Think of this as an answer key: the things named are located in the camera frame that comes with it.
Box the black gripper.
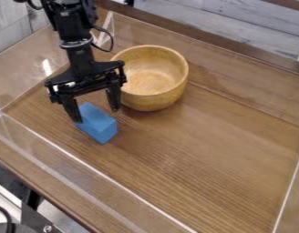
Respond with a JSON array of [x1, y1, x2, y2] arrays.
[[45, 42, 126, 123]]

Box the blue rectangular block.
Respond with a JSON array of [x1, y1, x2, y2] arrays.
[[74, 102, 117, 144]]

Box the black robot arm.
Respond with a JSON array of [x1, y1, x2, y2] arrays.
[[13, 0, 126, 123]]

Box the brown wooden bowl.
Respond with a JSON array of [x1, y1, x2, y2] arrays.
[[112, 45, 188, 112]]

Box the green and white marker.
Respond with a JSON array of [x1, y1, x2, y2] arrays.
[[53, 82, 74, 93]]

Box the clear acrylic front barrier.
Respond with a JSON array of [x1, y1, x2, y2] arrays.
[[0, 112, 197, 233]]

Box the clear acrylic corner bracket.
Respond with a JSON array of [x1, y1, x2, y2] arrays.
[[94, 12, 116, 49]]

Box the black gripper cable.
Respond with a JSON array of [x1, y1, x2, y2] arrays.
[[89, 25, 116, 54]]

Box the black metal base plate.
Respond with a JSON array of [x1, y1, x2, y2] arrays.
[[19, 203, 63, 233]]

